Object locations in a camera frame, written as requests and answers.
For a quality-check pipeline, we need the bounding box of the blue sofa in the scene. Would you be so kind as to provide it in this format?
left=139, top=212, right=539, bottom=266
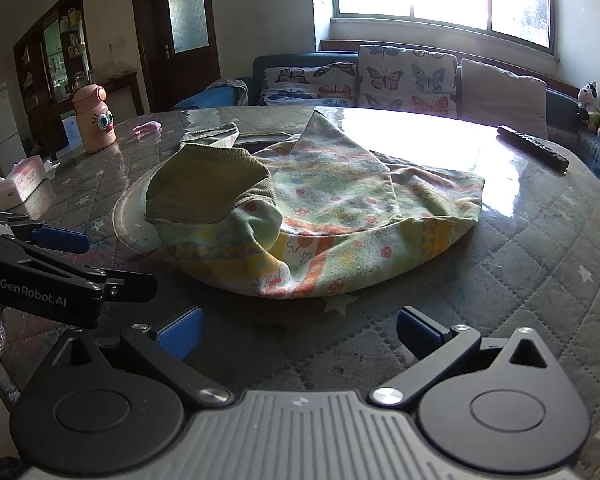
left=172, top=40, right=600, bottom=196

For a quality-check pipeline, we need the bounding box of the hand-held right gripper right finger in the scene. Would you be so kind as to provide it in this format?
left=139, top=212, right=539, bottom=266
left=370, top=306, right=563, bottom=406

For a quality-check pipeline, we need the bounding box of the black remote control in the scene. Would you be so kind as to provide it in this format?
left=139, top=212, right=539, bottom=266
left=496, top=125, right=571, bottom=173

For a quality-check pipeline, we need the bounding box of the floral garment with olive cuffs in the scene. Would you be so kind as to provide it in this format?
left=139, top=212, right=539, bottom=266
left=145, top=107, right=483, bottom=298

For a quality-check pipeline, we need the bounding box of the long butterfly print cushion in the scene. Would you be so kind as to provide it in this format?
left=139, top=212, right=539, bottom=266
left=257, top=62, right=358, bottom=107

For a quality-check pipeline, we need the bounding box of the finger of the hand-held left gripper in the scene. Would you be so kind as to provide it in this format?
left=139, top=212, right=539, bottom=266
left=0, top=212, right=92, bottom=256
left=22, top=252, right=158, bottom=304

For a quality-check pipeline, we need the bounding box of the blue pillow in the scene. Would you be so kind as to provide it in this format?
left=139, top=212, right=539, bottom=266
left=172, top=86, right=241, bottom=111

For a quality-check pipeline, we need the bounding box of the white refrigerator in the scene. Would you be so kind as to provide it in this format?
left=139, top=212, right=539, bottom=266
left=0, top=82, right=26, bottom=176

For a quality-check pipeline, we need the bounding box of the square butterfly print cushion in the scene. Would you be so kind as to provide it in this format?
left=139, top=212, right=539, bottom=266
left=356, top=45, right=458, bottom=116

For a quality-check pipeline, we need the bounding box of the dark wooden display cabinet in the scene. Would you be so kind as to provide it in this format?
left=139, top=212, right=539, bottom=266
left=12, top=0, right=98, bottom=158

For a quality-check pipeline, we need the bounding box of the pink tissue pack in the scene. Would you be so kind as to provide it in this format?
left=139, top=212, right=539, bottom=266
left=0, top=156, right=56, bottom=209

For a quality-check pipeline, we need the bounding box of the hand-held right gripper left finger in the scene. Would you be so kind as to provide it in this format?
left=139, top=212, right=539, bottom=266
left=45, top=306, right=233, bottom=407

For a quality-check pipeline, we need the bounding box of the pink cartoon face bottle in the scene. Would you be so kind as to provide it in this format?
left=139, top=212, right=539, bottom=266
left=71, top=84, right=117, bottom=154

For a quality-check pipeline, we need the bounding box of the plain beige cushion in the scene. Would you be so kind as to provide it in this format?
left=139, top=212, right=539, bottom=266
left=457, top=58, right=549, bottom=140

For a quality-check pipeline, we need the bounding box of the round built-in induction cooker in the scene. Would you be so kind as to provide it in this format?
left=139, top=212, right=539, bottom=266
left=112, top=130, right=306, bottom=256

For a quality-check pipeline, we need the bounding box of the blue white panel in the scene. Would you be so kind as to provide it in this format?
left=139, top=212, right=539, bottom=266
left=62, top=112, right=83, bottom=153

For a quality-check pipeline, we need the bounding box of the dark wooden side table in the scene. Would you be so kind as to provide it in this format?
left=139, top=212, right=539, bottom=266
left=102, top=71, right=146, bottom=118

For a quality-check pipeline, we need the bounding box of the grey cloth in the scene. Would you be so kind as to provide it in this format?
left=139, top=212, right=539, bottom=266
left=210, top=77, right=251, bottom=107

